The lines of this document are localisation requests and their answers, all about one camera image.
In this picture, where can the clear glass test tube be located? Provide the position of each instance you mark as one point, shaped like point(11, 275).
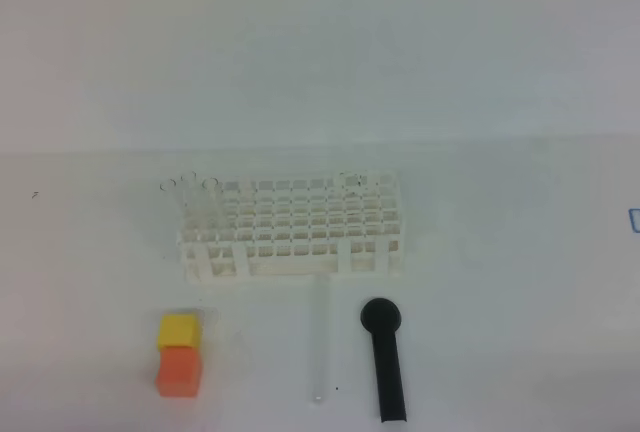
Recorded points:
point(319, 337)

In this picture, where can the white plastic test tube rack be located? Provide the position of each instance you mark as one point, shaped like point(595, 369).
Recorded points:
point(344, 223)

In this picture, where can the black plastic spoon scoop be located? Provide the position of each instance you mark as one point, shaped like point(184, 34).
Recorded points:
point(382, 318)

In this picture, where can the yellow cube block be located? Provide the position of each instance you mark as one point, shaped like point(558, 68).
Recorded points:
point(179, 330)

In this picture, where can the orange cube block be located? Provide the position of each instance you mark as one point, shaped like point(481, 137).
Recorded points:
point(179, 372)

